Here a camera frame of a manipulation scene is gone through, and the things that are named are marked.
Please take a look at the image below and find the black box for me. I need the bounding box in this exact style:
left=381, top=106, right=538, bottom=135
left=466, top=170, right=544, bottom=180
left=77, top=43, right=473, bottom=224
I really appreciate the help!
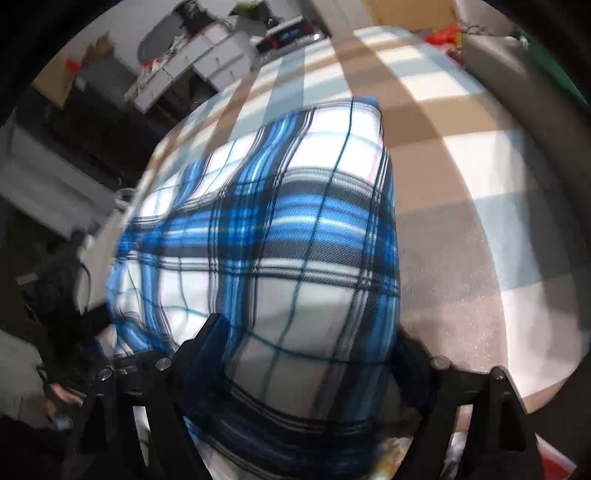
left=255, top=16, right=324, bottom=52

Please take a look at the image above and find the grey oval mirror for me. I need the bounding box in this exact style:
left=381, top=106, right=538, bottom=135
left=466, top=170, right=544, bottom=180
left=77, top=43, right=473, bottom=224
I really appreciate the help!
left=137, top=11, right=190, bottom=63

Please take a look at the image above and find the orange plastic bag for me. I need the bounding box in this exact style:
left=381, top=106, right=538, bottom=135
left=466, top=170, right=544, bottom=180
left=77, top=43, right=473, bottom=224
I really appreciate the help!
left=425, top=25, right=462, bottom=47

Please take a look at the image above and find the red box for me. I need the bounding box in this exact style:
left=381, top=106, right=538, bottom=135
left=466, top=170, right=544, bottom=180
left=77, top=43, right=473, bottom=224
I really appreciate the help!
left=538, top=440, right=580, bottom=478

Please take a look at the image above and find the wooden door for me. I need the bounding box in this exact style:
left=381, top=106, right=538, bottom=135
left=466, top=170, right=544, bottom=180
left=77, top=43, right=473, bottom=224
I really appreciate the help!
left=369, top=0, right=458, bottom=26

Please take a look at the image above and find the brown cardboard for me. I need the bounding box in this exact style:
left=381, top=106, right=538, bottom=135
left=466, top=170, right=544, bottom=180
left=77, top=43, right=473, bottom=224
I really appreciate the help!
left=32, top=34, right=114, bottom=109

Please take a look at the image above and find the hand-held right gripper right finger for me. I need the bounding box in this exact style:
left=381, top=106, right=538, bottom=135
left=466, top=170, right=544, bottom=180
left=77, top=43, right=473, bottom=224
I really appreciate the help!
left=392, top=332, right=543, bottom=480

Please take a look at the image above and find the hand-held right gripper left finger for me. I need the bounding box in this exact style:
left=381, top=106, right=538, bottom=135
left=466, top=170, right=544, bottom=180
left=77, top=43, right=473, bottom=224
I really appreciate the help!
left=62, top=313, right=232, bottom=480

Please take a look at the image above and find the person's left hand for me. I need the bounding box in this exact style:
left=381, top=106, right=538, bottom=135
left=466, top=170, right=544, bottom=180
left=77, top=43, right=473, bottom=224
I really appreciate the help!
left=44, top=381, right=86, bottom=430

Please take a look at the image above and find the blue plaid shirt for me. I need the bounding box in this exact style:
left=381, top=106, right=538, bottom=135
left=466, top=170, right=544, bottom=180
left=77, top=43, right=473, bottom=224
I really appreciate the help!
left=105, top=96, right=402, bottom=480

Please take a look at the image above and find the white drawer desk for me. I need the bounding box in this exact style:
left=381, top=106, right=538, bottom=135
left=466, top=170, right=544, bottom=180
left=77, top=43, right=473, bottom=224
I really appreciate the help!
left=124, top=23, right=252, bottom=114

